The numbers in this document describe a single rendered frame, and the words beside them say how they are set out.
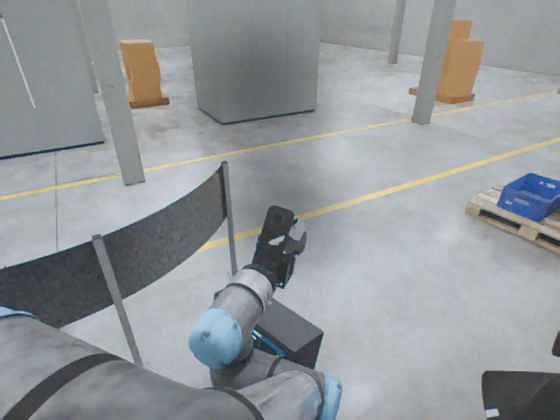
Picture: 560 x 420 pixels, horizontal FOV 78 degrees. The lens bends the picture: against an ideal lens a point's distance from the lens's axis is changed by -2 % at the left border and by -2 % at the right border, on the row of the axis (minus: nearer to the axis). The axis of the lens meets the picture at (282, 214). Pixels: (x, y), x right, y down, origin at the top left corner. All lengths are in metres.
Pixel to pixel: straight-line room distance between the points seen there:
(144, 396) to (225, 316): 0.31
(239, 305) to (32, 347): 0.33
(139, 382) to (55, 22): 5.75
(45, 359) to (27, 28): 5.72
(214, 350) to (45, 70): 5.60
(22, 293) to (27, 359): 1.62
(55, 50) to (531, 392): 5.83
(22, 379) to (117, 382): 0.05
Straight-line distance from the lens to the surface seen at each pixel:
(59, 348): 0.27
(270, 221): 0.62
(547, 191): 4.48
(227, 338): 0.52
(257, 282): 0.58
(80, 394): 0.23
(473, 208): 4.03
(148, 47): 8.12
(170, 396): 0.24
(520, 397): 1.16
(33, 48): 5.92
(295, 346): 0.77
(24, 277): 1.83
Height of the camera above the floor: 1.86
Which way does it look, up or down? 31 degrees down
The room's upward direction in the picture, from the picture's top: straight up
